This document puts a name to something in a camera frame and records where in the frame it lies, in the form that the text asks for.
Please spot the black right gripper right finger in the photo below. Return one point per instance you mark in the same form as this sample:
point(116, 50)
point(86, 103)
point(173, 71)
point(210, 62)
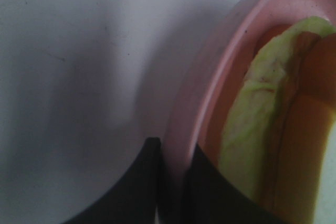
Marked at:
point(206, 197)

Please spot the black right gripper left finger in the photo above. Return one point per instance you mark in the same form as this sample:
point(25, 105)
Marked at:
point(133, 198)

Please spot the white bread sandwich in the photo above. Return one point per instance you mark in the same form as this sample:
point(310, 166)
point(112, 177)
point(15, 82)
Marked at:
point(278, 139)

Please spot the pink round plate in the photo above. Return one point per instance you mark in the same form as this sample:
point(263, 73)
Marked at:
point(232, 42)

